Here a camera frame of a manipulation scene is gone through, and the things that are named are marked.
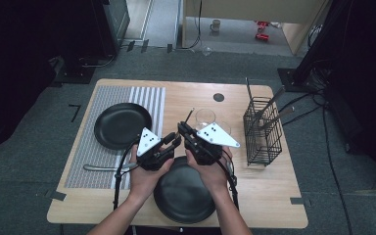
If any person's right hand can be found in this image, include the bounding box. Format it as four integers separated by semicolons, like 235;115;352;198
185;147;233;197

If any grey floor cable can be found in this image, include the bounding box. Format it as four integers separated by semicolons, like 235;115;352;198
79;53;116;69

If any black round plate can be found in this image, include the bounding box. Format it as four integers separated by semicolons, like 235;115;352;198
93;102;154;151
153;156;217;225

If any silver table knife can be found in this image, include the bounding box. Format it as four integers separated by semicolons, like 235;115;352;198
82;163;140;173

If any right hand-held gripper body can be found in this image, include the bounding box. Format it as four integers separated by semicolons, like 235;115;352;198
184;121;242;165

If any black angled floor tape mark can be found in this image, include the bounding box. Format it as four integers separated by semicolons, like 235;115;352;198
68;103;82;123

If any person's left hand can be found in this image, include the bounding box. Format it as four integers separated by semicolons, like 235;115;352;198
127;146;177;201

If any black metal frame stand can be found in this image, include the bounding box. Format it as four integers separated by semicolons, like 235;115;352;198
277;0;344;93

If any slim silver cutlery piece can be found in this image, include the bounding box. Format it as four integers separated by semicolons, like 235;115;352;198
245;76;253;101

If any black tape patch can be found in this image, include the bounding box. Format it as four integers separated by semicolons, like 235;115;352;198
289;197;311;208
44;189;68;202

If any black wire cutlery basket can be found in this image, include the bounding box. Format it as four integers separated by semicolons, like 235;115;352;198
243;96;284;166

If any long black floor cable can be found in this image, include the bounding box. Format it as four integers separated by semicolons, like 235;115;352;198
321;104;353;235

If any dark cabinet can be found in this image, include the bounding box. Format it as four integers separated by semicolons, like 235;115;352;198
102;0;131;57

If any left hand-held gripper cable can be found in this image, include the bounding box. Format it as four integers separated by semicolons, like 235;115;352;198
112;140;141;211

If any hand-held gripper cable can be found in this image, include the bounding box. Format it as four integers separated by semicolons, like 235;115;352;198
214;150;241;210
112;140;141;211

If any black curtain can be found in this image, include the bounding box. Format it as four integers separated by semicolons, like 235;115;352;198
322;0;376;184
0;0;112;158

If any striped woven placemat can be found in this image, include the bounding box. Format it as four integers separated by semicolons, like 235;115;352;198
64;85;166;190

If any beige wooden desk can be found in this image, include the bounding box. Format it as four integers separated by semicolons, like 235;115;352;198
181;0;329;56

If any black stand base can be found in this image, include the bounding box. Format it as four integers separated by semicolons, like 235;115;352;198
53;53;118;85

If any right hand-held gripper cable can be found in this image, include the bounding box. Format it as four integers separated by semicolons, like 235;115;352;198
214;150;241;210

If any bundle of cables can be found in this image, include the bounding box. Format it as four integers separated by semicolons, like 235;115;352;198
307;23;323;47

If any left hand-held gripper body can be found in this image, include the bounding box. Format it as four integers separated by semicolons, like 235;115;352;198
136;126;174;171

